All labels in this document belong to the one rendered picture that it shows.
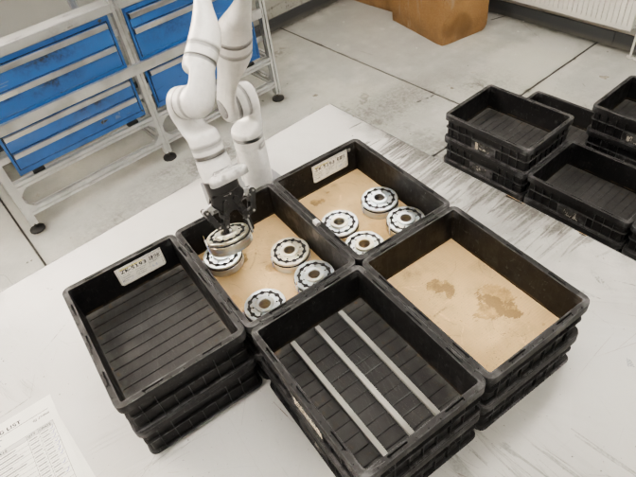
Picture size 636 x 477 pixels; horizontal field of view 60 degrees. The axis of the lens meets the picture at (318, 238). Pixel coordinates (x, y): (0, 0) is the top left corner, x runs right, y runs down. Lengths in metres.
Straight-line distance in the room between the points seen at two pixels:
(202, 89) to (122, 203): 2.12
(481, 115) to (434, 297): 1.34
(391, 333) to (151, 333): 0.57
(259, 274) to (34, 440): 0.66
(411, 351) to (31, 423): 0.93
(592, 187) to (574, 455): 1.31
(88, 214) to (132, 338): 1.90
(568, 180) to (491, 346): 1.27
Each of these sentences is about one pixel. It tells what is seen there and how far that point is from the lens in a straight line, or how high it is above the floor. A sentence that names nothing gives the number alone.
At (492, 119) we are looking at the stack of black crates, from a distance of 2.52.
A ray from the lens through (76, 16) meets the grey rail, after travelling 2.98.
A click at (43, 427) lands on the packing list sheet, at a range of 1.55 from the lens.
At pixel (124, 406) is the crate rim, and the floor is 0.93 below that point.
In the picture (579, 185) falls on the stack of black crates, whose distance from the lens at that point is 2.40.
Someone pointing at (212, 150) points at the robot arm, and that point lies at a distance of 1.20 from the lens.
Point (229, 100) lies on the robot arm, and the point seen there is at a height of 1.13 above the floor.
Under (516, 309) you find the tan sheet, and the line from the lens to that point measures 1.34.
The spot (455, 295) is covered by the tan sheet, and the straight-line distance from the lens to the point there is 1.34.
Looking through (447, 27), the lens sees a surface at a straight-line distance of 4.14.
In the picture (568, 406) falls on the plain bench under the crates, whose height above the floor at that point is 0.70.
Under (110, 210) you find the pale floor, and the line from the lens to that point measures 3.22.
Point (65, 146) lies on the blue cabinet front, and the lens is 3.17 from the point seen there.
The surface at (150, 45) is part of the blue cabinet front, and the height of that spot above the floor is 0.66.
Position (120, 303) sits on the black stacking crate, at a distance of 1.50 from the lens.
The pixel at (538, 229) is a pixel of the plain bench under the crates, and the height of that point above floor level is 0.70.
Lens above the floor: 1.88
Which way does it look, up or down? 45 degrees down
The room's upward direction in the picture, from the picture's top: 10 degrees counter-clockwise
